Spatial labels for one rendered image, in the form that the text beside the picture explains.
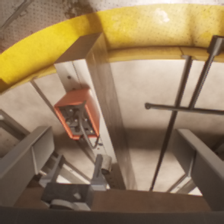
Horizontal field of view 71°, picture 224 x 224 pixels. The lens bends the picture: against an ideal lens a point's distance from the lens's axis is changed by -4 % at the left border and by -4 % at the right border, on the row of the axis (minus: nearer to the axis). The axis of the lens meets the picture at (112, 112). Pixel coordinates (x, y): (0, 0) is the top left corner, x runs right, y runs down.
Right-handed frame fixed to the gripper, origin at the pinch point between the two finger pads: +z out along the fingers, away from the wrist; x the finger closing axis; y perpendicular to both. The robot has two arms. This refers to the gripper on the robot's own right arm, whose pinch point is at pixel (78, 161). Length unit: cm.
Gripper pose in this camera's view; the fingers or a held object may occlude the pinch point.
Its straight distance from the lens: 54.2
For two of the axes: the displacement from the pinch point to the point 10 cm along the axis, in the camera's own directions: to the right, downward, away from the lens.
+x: -9.7, 0.8, 2.4
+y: -2.2, -7.6, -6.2
